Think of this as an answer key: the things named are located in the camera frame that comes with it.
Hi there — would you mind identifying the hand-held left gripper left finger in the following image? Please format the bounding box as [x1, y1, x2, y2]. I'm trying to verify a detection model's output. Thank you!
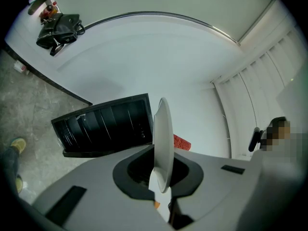
[148, 171, 172, 224]

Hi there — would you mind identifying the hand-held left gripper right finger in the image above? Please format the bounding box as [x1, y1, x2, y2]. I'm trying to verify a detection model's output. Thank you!
[167, 196, 194, 230]

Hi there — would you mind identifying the white plate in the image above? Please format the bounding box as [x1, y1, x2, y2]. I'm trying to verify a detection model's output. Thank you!
[152, 97, 175, 194]

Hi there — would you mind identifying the black fridge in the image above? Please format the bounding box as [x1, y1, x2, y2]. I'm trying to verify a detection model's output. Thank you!
[51, 93, 155, 158]

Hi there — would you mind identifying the person's grey shirt torso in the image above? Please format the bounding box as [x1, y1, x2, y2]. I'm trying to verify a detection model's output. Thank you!
[237, 128, 308, 231]

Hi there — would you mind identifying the yellow-green shoe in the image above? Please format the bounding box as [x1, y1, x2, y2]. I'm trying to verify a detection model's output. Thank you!
[15, 174, 24, 194]
[10, 138, 27, 154]

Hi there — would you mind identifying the person's leg in blue jeans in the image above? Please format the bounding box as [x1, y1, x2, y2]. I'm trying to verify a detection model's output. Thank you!
[0, 145, 20, 192]

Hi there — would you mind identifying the white slatted panel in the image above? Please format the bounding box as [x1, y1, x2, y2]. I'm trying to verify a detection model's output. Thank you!
[211, 26, 304, 159]

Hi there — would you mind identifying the small white red box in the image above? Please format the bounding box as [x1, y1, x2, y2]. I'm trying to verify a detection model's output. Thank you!
[13, 60, 30, 76]

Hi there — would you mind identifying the black leather handbag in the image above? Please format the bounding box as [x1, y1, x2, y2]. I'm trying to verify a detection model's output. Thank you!
[36, 13, 86, 57]

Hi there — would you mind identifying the red orange bottle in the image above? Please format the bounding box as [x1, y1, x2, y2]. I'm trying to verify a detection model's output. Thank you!
[39, 1, 59, 22]

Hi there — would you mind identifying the dark green bottle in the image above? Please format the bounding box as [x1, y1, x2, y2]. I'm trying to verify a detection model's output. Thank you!
[27, 0, 56, 16]

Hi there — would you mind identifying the curved metal rail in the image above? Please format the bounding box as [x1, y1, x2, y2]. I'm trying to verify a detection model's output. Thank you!
[83, 11, 241, 46]

